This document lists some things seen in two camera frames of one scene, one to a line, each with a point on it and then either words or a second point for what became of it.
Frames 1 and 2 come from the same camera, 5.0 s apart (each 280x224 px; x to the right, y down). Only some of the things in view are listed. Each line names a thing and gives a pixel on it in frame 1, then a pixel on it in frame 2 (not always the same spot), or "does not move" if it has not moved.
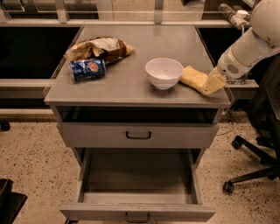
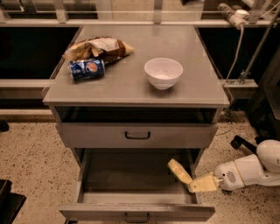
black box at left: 10,201 does not move
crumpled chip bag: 108,48 does not move
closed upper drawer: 138,135 does not move
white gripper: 228,66 to 228,175
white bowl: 164,73 does not move
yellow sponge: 193,78 to 178,170
